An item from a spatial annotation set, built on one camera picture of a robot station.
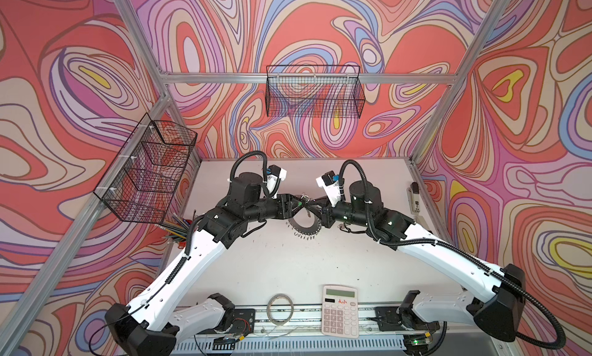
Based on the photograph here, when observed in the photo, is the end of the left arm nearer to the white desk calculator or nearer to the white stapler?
the white desk calculator

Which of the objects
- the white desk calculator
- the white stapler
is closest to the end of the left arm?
the white desk calculator

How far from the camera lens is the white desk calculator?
0.72 m

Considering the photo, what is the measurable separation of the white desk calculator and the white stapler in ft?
1.50

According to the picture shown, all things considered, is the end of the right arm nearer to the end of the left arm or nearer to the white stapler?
the end of the left arm

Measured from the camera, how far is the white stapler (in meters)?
1.01
